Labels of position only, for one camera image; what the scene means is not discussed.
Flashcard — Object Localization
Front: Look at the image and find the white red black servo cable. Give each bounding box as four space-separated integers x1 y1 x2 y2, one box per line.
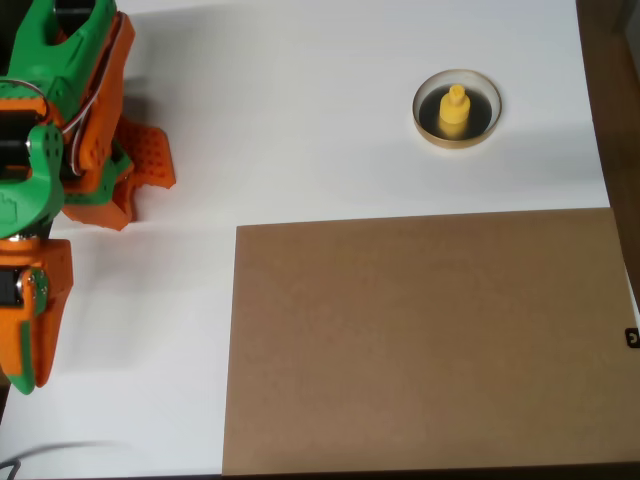
0 77 52 126
59 13 125 177

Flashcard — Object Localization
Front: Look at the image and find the white paper sheet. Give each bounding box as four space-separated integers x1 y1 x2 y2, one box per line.
0 0 614 480

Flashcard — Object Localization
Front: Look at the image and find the brown board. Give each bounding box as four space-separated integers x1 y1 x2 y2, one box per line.
221 208 634 477

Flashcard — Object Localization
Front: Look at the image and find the yellow plastic peg toy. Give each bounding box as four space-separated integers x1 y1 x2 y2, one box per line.
437 84 472 141

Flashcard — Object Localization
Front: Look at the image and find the metal bowl with yellow piece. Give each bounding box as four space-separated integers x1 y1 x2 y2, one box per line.
412 68 504 151

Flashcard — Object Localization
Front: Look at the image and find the grey cable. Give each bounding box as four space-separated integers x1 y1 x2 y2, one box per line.
0 439 126 480

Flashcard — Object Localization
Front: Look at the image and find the orange robot base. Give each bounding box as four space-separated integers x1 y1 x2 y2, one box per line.
63 114 178 233

